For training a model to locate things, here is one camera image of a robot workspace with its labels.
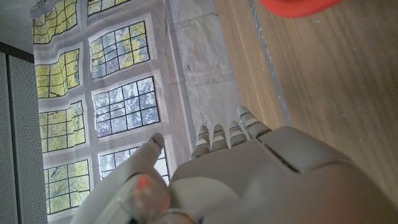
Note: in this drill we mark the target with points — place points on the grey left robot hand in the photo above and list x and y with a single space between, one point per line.
264 180

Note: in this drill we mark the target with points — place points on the red bowl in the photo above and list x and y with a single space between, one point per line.
295 7

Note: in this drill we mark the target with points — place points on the grey perforated panel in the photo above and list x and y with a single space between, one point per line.
21 140

